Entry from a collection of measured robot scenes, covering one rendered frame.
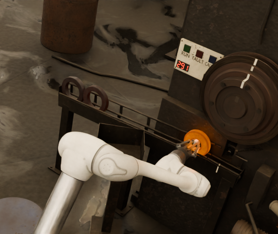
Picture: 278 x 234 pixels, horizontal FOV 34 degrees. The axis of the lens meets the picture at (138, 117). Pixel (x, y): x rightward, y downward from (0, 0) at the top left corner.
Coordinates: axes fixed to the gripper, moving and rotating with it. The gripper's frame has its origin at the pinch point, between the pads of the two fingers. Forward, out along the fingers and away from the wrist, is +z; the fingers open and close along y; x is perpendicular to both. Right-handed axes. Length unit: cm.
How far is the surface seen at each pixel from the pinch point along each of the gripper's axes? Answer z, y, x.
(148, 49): 237, -178, -88
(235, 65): -2, 9, 52
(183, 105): 10.4, -18.1, 10.2
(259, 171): -3.0, 38.0, 3.3
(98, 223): -27, -39, -74
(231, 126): -10.2, 18.6, 25.2
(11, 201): -82, -58, -30
